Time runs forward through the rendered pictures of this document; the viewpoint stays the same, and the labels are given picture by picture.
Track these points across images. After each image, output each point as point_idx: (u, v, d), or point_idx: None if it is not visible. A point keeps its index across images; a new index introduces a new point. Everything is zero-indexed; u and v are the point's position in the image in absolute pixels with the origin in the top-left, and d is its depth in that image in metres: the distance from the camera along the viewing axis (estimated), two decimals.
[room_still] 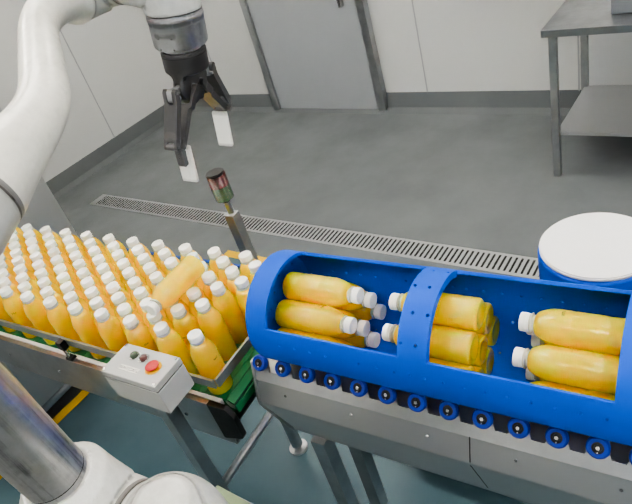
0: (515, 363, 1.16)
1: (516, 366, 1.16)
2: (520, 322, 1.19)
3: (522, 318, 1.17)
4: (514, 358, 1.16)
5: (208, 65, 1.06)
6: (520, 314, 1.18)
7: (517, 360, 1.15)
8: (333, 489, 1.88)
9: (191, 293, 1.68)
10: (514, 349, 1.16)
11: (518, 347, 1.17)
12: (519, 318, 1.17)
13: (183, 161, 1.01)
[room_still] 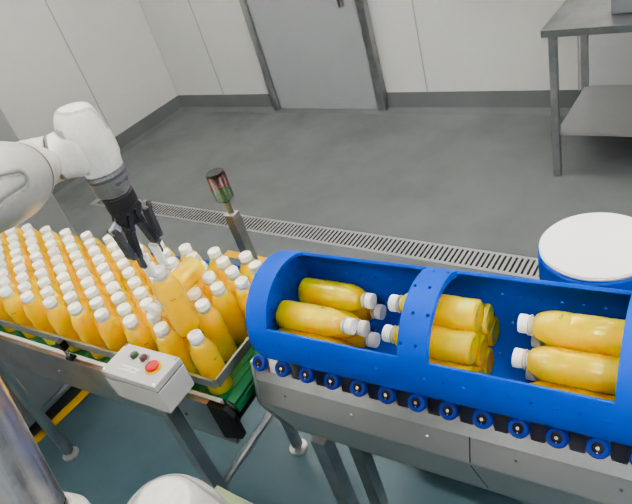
0: (515, 364, 1.16)
1: (516, 367, 1.17)
2: (519, 324, 1.19)
3: (521, 320, 1.17)
4: (514, 359, 1.16)
5: (112, 234, 1.36)
6: (518, 317, 1.18)
7: (517, 361, 1.16)
8: (333, 489, 1.88)
9: (191, 293, 1.68)
10: (514, 350, 1.17)
11: (518, 348, 1.17)
12: (518, 321, 1.18)
13: (158, 246, 1.49)
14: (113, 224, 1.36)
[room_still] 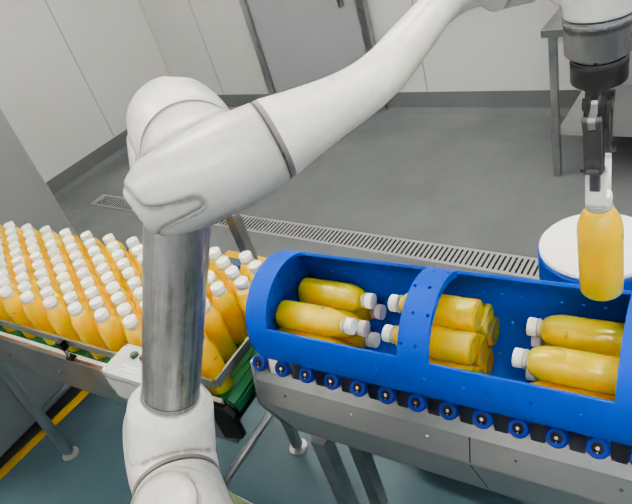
0: (515, 364, 1.16)
1: (516, 367, 1.17)
2: None
3: (609, 201, 0.93)
4: (514, 359, 1.16)
5: (593, 126, 0.81)
6: (610, 194, 0.93)
7: (517, 361, 1.16)
8: (333, 489, 1.88)
9: None
10: (514, 350, 1.17)
11: (518, 348, 1.17)
12: (608, 198, 0.92)
13: None
14: (593, 110, 0.82)
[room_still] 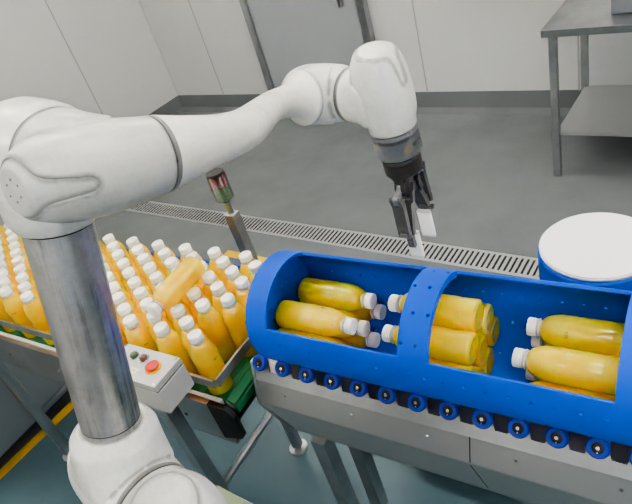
0: (515, 364, 1.16)
1: (516, 367, 1.17)
2: (225, 298, 1.62)
3: (230, 302, 1.61)
4: (514, 359, 1.16)
5: (396, 203, 1.13)
6: (230, 298, 1.61)
7: (517, 361, 1.16)
8: (333, 489, 1.88)
9: (191, 293, 1.68)
10: (514, 350, 1.17)
11: (518, 348, 1.17)
12: (228, 301, 1.60)
13: None
14: (397, 192, 1.14)
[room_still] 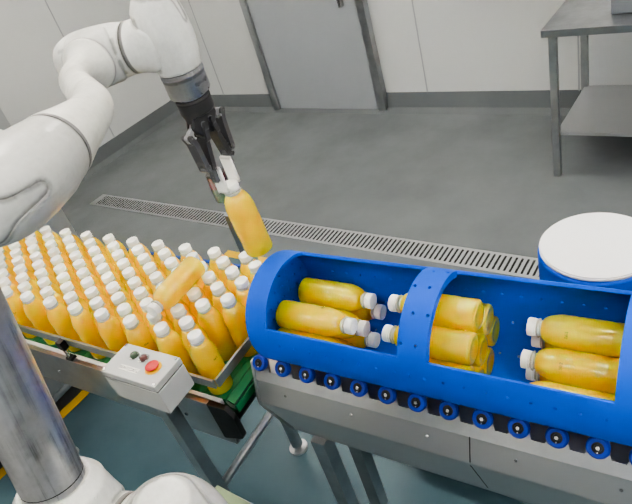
0: None
1: None
2: (225, 298, 1.62)
3: (230, 302, 1.61)
4: (229, 189, 1.36)
5: (188, 142, 1.24)
6: (230, 298, 1.61)
7: (229, 191, 1.36)
8: (333, 489, 1.88)
9: (191, 293, 1.68)
10: (235, 184, 1.36)
11: (238, 183, 1.37)
12: (228, 301, 1.60)
13: None
14: (188, 131, 1.24)
